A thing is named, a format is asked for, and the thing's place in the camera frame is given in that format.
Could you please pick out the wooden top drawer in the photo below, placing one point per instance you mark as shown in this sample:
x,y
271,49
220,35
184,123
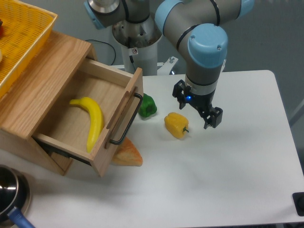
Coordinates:
x,y
64,130

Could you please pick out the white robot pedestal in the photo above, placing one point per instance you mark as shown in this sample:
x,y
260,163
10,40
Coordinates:
x,y
138,42

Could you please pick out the green bell pepper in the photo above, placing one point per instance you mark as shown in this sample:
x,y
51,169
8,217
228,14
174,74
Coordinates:
x,y
148,106

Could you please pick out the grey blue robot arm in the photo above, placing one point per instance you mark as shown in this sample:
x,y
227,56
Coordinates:
x,y
193,27

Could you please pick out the steel pot with blue handle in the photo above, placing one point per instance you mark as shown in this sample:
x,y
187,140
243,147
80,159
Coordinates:
x,y
15,197

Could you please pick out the yellow plastic basket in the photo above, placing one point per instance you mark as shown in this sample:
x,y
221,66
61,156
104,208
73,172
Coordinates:
x,y
26,28

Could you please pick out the orange bread wedge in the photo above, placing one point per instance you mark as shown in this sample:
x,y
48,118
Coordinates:
x,y
127,155

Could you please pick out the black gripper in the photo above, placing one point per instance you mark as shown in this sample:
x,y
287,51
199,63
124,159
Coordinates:
x,y
199,97

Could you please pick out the wooden drawer cabinet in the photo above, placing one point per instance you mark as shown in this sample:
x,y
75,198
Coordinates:
x,y
30,98

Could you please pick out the black table corner device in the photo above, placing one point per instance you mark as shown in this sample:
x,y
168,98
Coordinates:
x,y
298,198

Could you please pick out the yellow banana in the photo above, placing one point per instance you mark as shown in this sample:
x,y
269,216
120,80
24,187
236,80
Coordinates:
x,y
96,119

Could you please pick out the red item in basket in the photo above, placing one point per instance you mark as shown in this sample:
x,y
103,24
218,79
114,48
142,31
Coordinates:
x,y
1,28

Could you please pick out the yellow bell pepper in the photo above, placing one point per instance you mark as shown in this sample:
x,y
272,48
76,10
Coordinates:
x,y
176,124

